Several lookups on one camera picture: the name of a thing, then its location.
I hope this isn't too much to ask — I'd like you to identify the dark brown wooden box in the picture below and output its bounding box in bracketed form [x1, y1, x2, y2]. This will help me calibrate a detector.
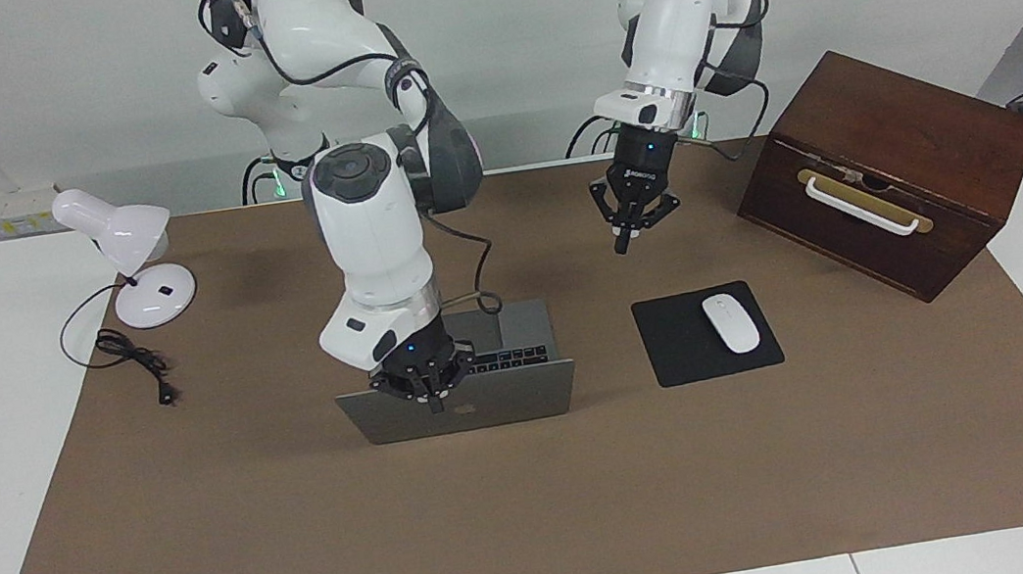
[717, 25, 1023, 326]

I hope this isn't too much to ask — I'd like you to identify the brown table mat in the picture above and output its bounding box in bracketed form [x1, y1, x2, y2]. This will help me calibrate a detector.
[0, 101, 1023, 574]

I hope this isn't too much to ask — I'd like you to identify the white computer mouse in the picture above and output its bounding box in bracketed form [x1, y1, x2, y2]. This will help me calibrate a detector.
[701, 290, 764, 359]

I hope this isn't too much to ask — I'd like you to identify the black right base cable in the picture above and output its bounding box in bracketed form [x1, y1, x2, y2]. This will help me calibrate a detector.
[236, 153, 281, 206]

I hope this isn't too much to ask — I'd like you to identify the white power strip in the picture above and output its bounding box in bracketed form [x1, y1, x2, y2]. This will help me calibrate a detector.
[0, 183, 66, 240]

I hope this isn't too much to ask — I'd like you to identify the black base cable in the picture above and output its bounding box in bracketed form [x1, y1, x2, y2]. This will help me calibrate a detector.
[560, 110, 625, 160]
[236, 153, 281, 206]

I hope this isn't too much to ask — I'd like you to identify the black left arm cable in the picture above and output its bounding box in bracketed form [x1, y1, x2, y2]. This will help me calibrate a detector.
[659, 0, 797, 169]

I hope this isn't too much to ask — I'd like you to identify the silver grey laptop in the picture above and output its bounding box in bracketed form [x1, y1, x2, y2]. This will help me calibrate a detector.
[325, 296, 583, 451]

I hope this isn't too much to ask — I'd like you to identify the black left base cable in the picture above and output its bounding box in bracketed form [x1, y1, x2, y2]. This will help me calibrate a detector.
[560, 110, 625, 160]

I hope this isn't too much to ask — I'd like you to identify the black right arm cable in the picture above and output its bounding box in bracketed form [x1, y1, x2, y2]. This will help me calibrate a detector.
[207, 0, 507, 349]

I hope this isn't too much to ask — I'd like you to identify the white desk lamp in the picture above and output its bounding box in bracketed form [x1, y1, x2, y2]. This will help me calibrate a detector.
[49, 174, 203, 339]

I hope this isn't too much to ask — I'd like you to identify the black mouse pad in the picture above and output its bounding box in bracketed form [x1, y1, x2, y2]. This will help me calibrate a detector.
[629, 276, 788, 392]

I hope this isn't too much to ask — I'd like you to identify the white box handle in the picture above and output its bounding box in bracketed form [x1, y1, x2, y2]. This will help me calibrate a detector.
[802, 163, 922, 249]

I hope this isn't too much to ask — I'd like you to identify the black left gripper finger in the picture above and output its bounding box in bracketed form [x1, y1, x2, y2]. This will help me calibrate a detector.
[626, 186, 687, 247]
[588, 175, 638, 259]

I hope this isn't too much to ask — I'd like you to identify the black lamp power cable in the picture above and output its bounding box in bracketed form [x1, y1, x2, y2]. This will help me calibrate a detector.
[54, 276, 182, 420]

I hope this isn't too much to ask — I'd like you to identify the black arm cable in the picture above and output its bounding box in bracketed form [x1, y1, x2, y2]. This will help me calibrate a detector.
[659, 0, 797, 169]
[207, 0, 507, 349]

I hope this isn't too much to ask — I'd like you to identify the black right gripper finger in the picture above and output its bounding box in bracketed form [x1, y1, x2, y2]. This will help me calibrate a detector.
[369, 362, 438, 422]
[430, 349, 489, 412]

